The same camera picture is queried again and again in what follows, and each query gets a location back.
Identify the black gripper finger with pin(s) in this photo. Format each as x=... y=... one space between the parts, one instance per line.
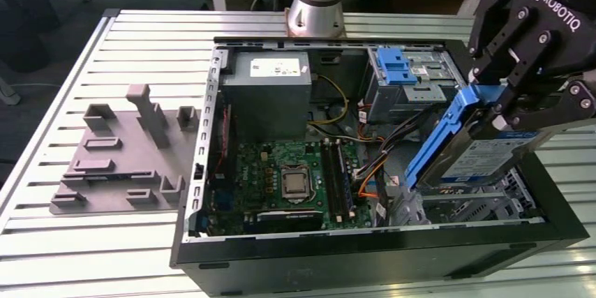
x=540 y=113
x=484 y=33

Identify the hard disk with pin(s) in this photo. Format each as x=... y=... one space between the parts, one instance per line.
x=479 y=158

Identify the silver disk bay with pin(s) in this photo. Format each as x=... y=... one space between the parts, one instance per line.
x=466 y=196

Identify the blue plastic drive latch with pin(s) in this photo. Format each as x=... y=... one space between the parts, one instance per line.
x=396 y=67

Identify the grey metal drive cage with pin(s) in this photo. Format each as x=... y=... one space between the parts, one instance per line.
x=387 y=102

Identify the RAM stick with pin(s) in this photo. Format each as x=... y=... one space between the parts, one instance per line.
x=347 y=186

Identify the black RAM slot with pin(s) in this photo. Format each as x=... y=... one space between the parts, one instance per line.
x=331 y=179

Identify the grey Dell power supply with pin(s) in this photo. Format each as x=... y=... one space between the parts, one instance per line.
x=266 y=102

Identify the silver CPU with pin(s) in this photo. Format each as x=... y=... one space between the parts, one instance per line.
x=295 y=183

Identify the CPU socket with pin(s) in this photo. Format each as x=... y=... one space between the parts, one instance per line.
x=296 y=199

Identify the green Dell motherboard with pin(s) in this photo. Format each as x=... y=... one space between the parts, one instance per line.
x=260 y=151

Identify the black graphics card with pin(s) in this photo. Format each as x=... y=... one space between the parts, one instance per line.
x=288 y=219

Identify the black open PC case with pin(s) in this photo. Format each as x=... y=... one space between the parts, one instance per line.
x=326 y=263

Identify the grey parts rack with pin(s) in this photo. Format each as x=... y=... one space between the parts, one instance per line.
x=139 y=158

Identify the grey metal foot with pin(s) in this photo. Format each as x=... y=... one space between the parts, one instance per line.
x=10 y=94

